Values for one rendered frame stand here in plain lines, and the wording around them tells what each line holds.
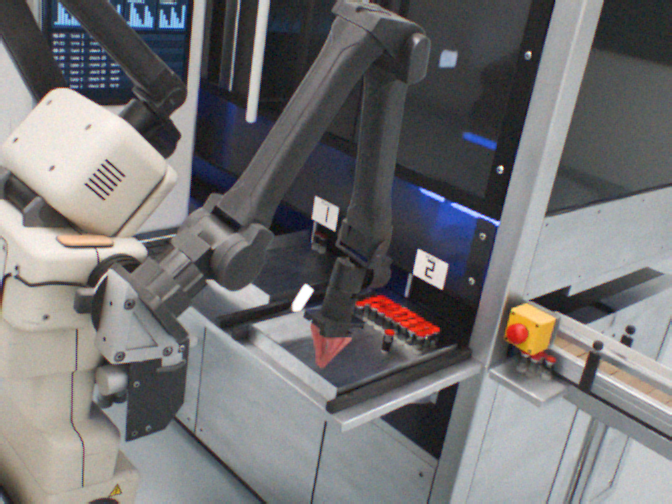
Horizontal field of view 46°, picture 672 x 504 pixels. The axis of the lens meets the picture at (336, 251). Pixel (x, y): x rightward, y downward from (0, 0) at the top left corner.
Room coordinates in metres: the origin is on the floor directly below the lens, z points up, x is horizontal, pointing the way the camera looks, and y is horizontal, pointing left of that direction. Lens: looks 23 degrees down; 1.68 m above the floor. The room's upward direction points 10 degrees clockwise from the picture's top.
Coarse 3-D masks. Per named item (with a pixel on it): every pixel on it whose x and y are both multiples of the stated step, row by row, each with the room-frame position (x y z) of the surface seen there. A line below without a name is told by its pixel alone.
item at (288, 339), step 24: (264, 336) 1.34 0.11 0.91; (288, 336) 1.41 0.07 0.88; (360, 336) 1.46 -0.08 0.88; (288, 360) 1.29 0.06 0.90; (312, 360) 1.34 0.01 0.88; (336, 360) 1.35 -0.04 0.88; (360, 360) 1.37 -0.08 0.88; (384, 360) 1.38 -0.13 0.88; (408, 360) 1.40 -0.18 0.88; (312, 384) 1.24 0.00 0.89; (336, 384) 1.26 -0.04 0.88; (360, 384) 1.24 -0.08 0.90
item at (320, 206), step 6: (318, 198) 1.81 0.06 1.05; (318, 204) 1.81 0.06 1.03; (324, 204) 1.80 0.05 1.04; (330, 204) 1.78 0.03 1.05; (318, 210) 1.81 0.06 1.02; (324, 210) 1.79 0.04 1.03; (330, 210) 1.78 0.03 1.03; (336, 210) 1.77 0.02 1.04; (312, 216) 1.82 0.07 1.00; (318, 216) 1.81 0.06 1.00; (324, 216) 1.79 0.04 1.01; (330, 216) 1.78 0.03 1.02; (336, 216) 1.77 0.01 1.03; (324, 222) 1.79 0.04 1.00; (330, 222) 1.78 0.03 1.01; (330, 228) 1.77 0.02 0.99
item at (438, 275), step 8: (416, 256) 1.59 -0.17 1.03; (424, 256) 1.57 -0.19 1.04; (432, 256) 1.56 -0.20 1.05; (416, 264) 1.58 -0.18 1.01; (424, 264) 1.57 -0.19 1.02; (432, 264) 1.56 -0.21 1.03; (440, 264) 1.54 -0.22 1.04; (416, 272) 1.58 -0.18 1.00; (424, 272) 1.57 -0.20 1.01; (432, 272) 1.55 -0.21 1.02; (440, 272) 1.54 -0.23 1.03; (432, 280) 1.55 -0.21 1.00; (440, 280) 1.54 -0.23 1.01
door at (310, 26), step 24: (288, 0) 1.97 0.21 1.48; (312, 0) 1.91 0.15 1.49; (336, 0) 1.86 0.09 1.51; (360, 0) 1.81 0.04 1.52; (240, 24) 2.09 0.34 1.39; (288, 24) 1.96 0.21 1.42; (312, 24) 1.90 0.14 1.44; (240, 48) 2.09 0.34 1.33; (264, 48) 2.02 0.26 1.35; (288, 48) 1.96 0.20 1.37; (312, 48) 1.90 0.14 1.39; (240, 72) 2.08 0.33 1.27; (264, 72) 2.01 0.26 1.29; (288, 72) 1.95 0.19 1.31; (264, 96) 2.00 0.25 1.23; (288, 96) 1.94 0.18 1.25; (360, 96) 1.78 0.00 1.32; (336, 120) 1.82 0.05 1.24
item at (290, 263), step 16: (272, 240) 1.85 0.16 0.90; (288, 240) 1.89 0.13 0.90; (304, 240) 1.93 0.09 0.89; (272, 256) 1.80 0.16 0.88; (288, 256) 1.82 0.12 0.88; (304, 256) 1.83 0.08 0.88; (320, 256) 1.85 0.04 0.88; (272, 272) 1.71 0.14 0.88; (288, 272) 1.72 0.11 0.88; (304, 272) 1.74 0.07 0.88; (320, 272) 1.75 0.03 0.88; (256, 288) 1.55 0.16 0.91; (272, 288) 1.62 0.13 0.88; (288, 288) 1.63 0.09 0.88; (320, 288) 1.63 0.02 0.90
